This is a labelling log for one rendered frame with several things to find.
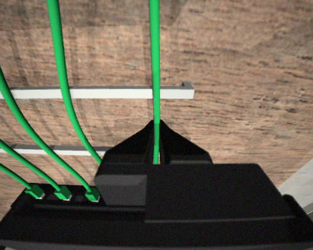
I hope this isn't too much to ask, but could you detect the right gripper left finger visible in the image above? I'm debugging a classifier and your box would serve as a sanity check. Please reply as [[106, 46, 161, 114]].
[[100, 120, 154, 164]]

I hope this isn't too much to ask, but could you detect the green cable plug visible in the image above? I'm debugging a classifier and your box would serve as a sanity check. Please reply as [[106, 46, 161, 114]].
[[25, 184, 45, 199], [54, 186, 72, 200], [85, 187, 100, 202]]

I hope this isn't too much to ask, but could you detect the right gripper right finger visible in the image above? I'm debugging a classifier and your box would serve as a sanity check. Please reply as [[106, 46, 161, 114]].
[[159, 120, 213, 164]]

